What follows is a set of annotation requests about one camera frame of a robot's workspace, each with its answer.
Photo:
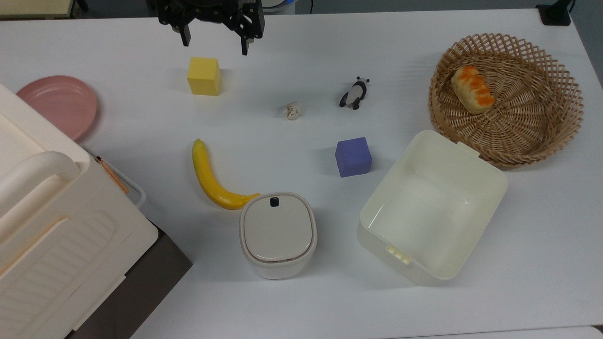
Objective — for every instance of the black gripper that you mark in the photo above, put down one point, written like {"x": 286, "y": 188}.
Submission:
{"x": 207, "y": 10}

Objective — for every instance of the orange-topped bread loaf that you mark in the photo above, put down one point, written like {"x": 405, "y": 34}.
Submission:
{"x": 472, "y": 89}

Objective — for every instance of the woven wicker basket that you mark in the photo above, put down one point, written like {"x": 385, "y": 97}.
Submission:
{"x": 523, "y": 127}

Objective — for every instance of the yellow foam cube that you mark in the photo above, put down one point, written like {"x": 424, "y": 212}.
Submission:
{"x": 203, "y": 76}

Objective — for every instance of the crumpled paper ball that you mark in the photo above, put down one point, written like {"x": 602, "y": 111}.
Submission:
{"x": 292, "y": 111}

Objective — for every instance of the yellow toy banana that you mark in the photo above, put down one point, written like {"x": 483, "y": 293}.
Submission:
{"x": 207, "y": 179}

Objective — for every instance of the panda figurine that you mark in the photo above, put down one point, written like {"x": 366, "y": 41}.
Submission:
{"x": 354, "y": 94}

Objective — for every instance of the pink plastic plate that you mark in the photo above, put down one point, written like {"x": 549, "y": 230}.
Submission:
{"x": 59, "y": 106}

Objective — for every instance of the purple foam cube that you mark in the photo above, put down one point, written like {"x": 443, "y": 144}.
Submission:
{"x": 353, "y": 157}

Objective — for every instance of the light wooden desk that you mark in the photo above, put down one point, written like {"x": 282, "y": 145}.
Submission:
{"x": 33, "y": 7}

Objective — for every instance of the small beige lidded trash can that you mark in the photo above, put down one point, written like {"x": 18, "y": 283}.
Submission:
{"x": 278, "y": 233}

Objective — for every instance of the dark wood drawer box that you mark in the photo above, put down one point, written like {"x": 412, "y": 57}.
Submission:
{"x": 141, "y": 287}

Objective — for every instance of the cream open plastic bin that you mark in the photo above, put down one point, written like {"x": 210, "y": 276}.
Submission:
{"x": 433, "y": 212}

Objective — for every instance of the black stand base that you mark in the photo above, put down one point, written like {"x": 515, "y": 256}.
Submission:
{"x": 555, "y": 14}

